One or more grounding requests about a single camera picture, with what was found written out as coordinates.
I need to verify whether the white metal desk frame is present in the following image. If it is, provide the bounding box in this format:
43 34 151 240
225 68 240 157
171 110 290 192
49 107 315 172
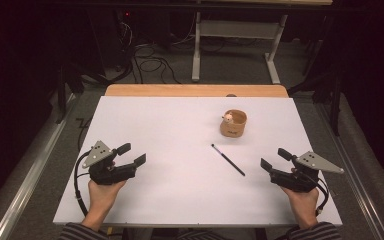
191 0 333 84

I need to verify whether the wooden table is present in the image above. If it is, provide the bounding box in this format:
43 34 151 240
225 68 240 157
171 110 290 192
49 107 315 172
104 83 289 99

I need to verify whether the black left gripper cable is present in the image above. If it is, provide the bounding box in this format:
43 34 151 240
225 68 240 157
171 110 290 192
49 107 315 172
74 151 92 218

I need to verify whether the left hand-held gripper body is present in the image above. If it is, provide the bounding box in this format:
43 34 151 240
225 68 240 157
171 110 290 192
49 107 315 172
81 140 138 186

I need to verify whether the person's left hand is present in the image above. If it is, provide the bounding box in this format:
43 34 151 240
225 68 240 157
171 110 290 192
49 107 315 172
85 179 128 219

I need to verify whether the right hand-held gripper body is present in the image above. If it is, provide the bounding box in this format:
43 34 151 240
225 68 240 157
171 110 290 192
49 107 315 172
270 150 345 193

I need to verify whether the person's right hand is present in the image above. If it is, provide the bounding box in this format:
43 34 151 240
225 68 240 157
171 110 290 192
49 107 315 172
281 186 320 218

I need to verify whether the black pen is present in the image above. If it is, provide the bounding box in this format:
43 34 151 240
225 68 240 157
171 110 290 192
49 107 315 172
211 143 246 177

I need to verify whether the tangle of black floor cables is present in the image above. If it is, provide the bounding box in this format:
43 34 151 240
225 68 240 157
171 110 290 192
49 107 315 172
118 19 183 85

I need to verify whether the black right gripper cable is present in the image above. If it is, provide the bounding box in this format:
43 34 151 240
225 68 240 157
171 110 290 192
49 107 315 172
308 173 330 216

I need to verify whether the silver metal floor rail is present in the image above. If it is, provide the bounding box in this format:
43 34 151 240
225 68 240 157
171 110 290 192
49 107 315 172
315 102 384 240
0 93 78 240

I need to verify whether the black metal stand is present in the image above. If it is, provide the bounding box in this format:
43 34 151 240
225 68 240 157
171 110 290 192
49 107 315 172
54 63 85 125
288 33 345 137

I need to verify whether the wooden pen holder cup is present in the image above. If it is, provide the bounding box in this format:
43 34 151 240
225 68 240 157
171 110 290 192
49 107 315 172
219 109 248 138

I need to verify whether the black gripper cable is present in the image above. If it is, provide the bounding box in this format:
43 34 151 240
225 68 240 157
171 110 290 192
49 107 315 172
74 151 92 218
308 173 330 216

